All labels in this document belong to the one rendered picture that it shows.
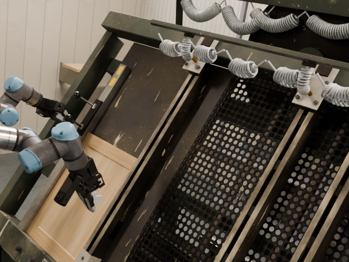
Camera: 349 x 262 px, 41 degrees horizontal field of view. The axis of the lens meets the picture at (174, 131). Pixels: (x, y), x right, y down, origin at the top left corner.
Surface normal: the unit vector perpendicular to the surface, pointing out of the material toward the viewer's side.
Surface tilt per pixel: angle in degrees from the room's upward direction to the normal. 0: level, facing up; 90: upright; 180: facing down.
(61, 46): 90
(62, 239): 57
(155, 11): 90
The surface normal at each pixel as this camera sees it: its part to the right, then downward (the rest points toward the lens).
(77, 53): 0.69, 0.30
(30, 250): -0.52, -0.44
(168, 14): -0.70, 0.10
